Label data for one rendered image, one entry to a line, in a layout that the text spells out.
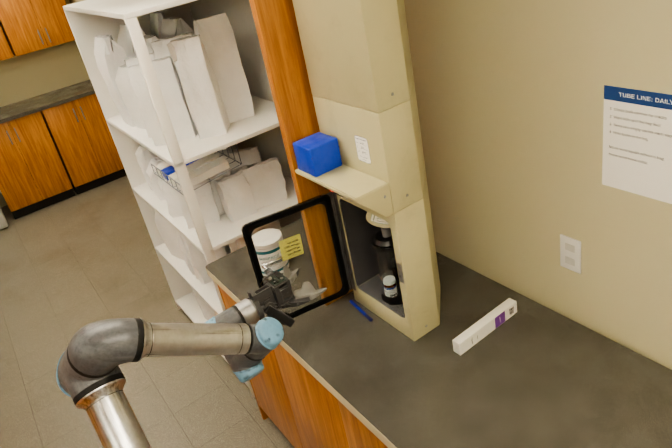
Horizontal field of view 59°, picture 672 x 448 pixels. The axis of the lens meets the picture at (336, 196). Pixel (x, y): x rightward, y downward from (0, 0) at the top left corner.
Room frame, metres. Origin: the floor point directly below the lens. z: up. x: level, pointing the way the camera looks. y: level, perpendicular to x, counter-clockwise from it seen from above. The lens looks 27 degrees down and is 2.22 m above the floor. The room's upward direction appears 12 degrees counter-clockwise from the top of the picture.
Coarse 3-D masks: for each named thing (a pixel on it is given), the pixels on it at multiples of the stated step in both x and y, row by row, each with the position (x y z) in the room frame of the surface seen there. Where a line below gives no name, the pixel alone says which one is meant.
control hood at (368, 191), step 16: (304, 176) 1.62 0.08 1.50; (320, 176) 1.58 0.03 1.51; (336, 176) 1.55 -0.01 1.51; (352, 176) 1.53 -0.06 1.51; (368, 176) 1.51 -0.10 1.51; (336, 192) 1.47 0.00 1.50; (352, 192) 1.43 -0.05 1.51; (368, 192) 1.41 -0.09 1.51; (384, 192) 1.44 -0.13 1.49; (384, 208) 1.43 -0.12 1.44
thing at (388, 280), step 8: (384, 248) 1.55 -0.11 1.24; (376, 256) 1.58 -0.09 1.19; (384, 256) 1.56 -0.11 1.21; (392, 256) 1.55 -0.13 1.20; (384, 264) 1.56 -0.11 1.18; (392, 264) 1.55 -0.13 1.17; (384, 272) 1.56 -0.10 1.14; (392, 272) 1.55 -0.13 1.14; (384, 280) 1.56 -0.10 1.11; (392, 280) 1.55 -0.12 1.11; (384, 288) 1.57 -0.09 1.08; (392, 288) 1.55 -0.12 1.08; (400, 288) 1.55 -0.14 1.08; (392, 296) 1.55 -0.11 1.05
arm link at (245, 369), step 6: (240, 354) 1.20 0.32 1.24; (228, 360) 1.23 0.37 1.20; (234, 360) 1.21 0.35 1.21; (240, 360) 1.20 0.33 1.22; (246, 360) 1.19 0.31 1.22; (252, 360) 1.18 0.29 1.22; (234, 366) 1.21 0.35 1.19; (240, 366) 1.20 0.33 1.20; (246, 366) 1.20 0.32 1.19; (252, 366) 1.20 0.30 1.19; (258, 366) 1.21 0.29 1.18; (234, 372) 1.21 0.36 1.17; (240, 372) 1.19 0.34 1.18; (246, 372) 1.19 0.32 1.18; (252, 372) 1.19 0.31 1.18; (258, 372) 1.20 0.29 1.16; (240, 378) 1.19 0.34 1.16; (246, 378) 1.19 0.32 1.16
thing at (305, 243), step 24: (264, 216) 1.63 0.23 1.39; (288, 216) 1.65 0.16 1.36; (312, 216) 1.68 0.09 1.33; (264, 240) 1.62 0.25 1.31; (288, 240) 1.65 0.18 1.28; (312, 240) 1.67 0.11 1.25; (264, 264) 1.61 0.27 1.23; (288, 264) 1.64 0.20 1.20; (312, 264) 1.67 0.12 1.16; (336, 264) 1.69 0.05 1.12; (336, 288) 1.69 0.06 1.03; (288, 312) 1.62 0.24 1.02
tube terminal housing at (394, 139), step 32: (320, 128) 1.71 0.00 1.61; (352, 128) 1.56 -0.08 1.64; (384, 128) 1.45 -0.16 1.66; (416, 128) 1.57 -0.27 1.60; (352, 160) 1.59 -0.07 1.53; (384, 160) 1.45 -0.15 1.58; (416, 160) 1.50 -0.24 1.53; (416, 192) 1.49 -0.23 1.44; (416, 224) 1.48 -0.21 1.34; (416, 256) 1.47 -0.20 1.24; (416, 288) 1.47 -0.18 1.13; (384, 320) 1.58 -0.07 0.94; (416, 320) 1.46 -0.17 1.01
